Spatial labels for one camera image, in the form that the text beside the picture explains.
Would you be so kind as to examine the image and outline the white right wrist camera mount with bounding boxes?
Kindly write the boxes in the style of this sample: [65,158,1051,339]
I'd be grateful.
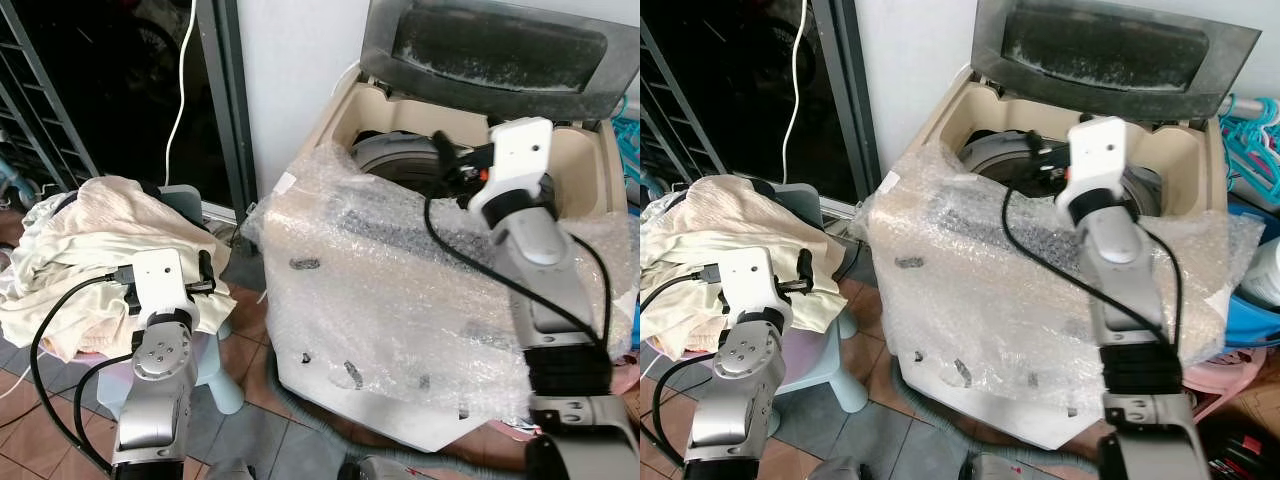
[468,116,556,218]
[1056,116,1131,204]

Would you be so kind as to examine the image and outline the pale blue plastic stool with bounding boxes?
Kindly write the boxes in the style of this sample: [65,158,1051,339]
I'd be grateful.
[690,182,870,417]
[98,184,247,422]

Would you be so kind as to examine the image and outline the dark metal window grille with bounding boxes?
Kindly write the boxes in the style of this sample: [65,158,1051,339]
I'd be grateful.
[640,18,727,193]
[0,0,102,201]

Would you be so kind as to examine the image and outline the grey washer drum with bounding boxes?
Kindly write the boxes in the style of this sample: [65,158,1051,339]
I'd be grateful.
[349,130,501,201]
[958,130,1167,217]

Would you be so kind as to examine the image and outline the grey left robot foot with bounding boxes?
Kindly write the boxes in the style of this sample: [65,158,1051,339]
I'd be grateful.
[814,456,874,480]

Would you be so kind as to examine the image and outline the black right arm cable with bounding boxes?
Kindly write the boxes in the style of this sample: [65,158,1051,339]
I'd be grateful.
[1001,183,1187,353]
[423,193,613,346]

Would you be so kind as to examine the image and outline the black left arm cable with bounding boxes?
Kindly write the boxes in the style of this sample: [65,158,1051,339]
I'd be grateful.
[29,266,137,473]
[640,264,723,469]

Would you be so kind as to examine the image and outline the beige top-load washing machine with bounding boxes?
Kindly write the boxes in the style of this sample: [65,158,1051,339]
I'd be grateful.
[270,62,638,453]
[888,70,1237,451]

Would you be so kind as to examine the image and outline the blue plastic bucket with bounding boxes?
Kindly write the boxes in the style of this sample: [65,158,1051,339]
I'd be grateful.
[1224,195,1280,352]

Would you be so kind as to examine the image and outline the grey right robot foot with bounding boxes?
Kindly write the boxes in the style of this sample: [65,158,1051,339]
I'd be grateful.
[961,452,1042,480]
[337,454,407,480]

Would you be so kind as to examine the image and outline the grey robot foot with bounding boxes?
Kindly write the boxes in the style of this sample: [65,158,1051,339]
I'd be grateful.
[814,456,874,480]
[337,454,407,480]
[961,452,1042,480]

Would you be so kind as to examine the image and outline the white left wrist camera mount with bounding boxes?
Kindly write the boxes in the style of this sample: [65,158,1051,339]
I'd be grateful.
[128,247,198,314]
[714,245,788,312]

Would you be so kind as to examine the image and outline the teal clothes hangers bunch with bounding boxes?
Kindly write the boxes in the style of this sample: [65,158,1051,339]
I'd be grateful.
[611,95,641,187]
[1217,94,1280,207]

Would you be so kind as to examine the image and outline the pink plastic basin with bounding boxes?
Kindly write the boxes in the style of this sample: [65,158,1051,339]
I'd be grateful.
[1184,345,1280,427]
[606,350,641,397]

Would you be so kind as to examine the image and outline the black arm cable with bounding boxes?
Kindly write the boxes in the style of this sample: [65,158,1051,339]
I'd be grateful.
[29,266,137,473]
[640,264,723,469]
[423,193,613,346]
[1001,183,1187,353]

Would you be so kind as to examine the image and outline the white hanging cable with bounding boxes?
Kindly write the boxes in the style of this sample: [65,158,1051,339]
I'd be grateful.
[163,0,202,189]
[779,0,814,187]

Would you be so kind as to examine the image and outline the dark grey washer lid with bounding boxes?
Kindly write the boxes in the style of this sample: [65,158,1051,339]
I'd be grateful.
[971,0,1264,120]
[361,0,641,124]

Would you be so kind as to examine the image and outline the clear bubble wrap sheet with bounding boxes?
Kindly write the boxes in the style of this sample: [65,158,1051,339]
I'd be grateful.
[861,140,1264,417]
[243,139,639,422]

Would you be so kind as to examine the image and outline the dark grey door frame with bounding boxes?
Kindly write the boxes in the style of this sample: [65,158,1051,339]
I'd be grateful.
[811,0,882,218]
[195,0,260,227]

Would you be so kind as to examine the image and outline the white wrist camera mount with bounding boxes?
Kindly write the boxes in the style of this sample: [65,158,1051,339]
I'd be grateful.
[1056,116,1131,204]
[714,245,788,312]
[128,247,198,314]
[468,116,556,218]

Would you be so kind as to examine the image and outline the cream clothes pile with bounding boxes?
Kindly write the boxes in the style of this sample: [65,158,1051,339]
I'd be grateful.
[0,175,237,363]
[640,175,852,357]

